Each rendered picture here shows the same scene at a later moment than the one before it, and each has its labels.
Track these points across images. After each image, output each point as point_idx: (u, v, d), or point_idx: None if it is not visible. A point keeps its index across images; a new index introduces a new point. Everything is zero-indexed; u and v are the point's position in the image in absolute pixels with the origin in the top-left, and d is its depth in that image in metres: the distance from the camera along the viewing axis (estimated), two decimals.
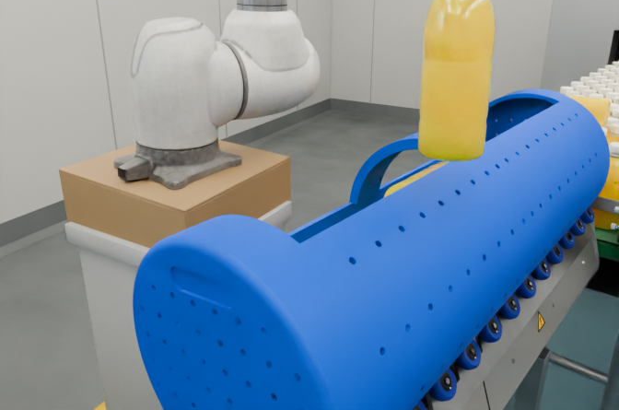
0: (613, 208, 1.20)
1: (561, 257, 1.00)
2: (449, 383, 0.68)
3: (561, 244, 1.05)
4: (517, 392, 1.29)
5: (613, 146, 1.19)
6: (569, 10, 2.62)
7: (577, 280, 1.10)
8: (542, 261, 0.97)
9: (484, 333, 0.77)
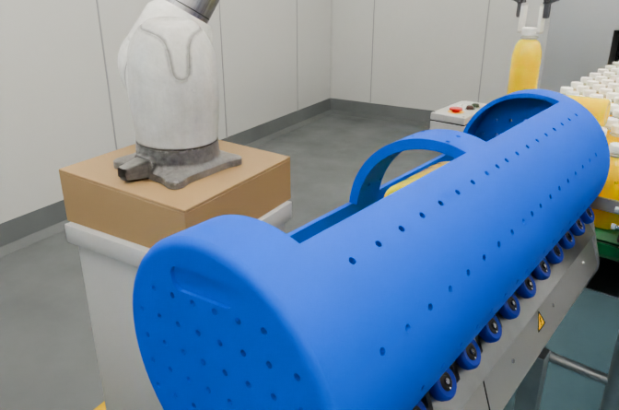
0: (613, 208, 1.20)
1: (561, 257, 1.00)
2: (449, 383, 0.68)
3: (561, 244, 1.05)
4: (517, 392, 1.29)
5: (613, 146, 1.19)
6: (569, 10, 2.62)
7: (577, 280, 1.10)
8: (542, 261, 0.97)
9: (484, 333, 0.77)
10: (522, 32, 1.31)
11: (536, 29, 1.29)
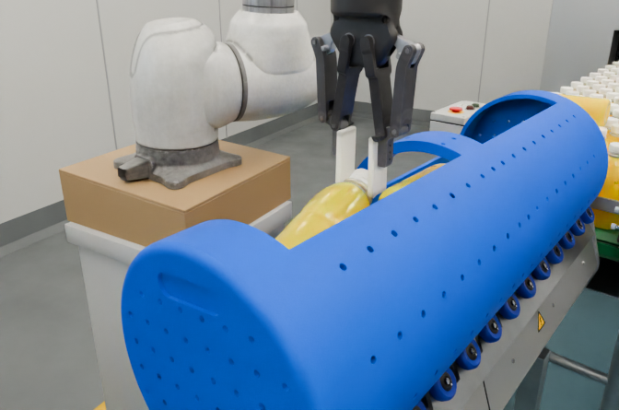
0: (613, 208, 1.20)
1: (562, 253, 1.01)
2: (449, 380, 0.68)
3: (566, 248, 1.05)
4: (517, 392, 1.29)
5: (613, 146, 1.19)
6: (569, 10, 2.62)
7: (577, 280, 1.10)
8: None
9: (490, 340, 0.77)
10: (350, 175, 0.64)
11: None
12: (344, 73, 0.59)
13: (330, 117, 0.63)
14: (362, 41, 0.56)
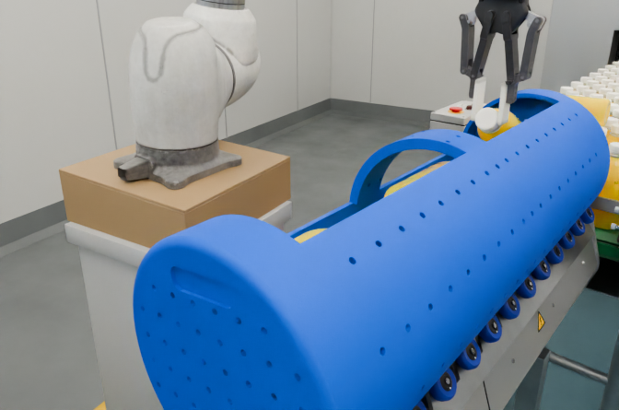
0: (613, 208, 1.20)
1: (561, 257, 1.00)
2: (449, 383, 0.68)
3: (561, 244, 1.05)
4: (517, 392, 1.29)
5: (613, 146, 1.19)
6: (569, 10, 2.62)
7: (577, 280, 1.10)
8: (542, 261, 0.97)
9: (484, 333, 0.77)
10: None
11: None
12: (485, 38, 0.85)
13: (469, 71, 0.90)
14: (503, 16, 0.83)
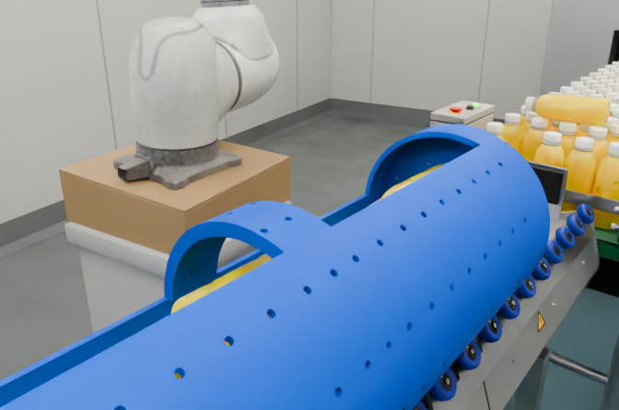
0: (613, 208, 1.20)
1: (561, 257, 1.00)
2: (442, 380, 0.67)
3: (566, 234, 1.08)
4: (517, 392, 1.29)
5: (613, 146, 1.19)
6: (569, 10, 2.62)
7: (577, 280, 1.10)
8: (537, 276, 0.94)
9: (493, 314, 0.80)
10: None
11: None
12: None
13: None
14: None
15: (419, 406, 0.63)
